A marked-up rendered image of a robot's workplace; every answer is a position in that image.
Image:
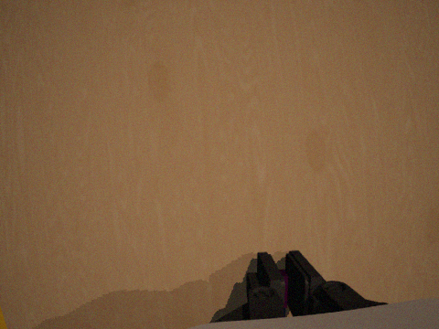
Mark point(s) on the magenta rectangular block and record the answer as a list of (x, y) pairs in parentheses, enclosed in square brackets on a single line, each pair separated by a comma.
[(286, 286)]

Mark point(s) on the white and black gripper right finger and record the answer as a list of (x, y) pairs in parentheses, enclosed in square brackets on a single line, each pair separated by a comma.
[(307, 295)]

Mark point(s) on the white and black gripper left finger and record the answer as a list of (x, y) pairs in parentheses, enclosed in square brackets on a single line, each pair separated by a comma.
[(264, 288)]

